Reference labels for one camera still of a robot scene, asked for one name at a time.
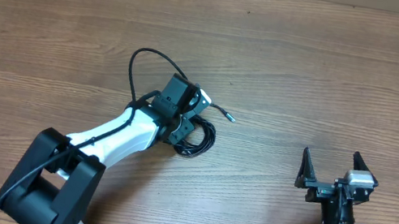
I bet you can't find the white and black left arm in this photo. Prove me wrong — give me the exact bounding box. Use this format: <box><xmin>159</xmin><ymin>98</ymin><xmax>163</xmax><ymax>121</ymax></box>
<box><xmin>0</xmin><ymin>74</ymin><xmax>211</xmax><ymax>224</ymax></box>

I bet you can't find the black usb cable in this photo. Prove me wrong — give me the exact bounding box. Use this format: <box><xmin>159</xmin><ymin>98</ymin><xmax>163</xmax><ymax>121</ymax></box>
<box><xmin>170</xmin><ymin>97</ymin><xmax>239</xmax><ymax>166</ymax></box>

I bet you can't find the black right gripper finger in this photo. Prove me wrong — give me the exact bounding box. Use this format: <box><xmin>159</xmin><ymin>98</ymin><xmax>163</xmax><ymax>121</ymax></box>
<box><xmin>294</xmin><ymin>147</ymin><xmax>316</xmax><ymax>188</ymax></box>
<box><xmin>353</xmin><ymin>151</ymin><xmax>370</xmax><ymax>171</ymax></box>

